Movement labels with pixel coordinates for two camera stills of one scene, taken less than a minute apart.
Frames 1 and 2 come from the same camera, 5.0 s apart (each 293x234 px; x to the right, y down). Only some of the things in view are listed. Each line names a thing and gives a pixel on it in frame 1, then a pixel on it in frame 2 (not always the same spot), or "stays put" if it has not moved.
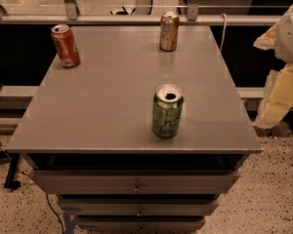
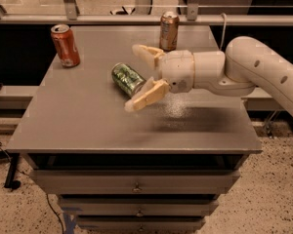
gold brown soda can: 169,31 stays put
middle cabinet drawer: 138,207 stays put
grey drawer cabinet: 86,134 stays put
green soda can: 167,110 to 126,79
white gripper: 291,36 to 177,69
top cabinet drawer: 136,181 stays put
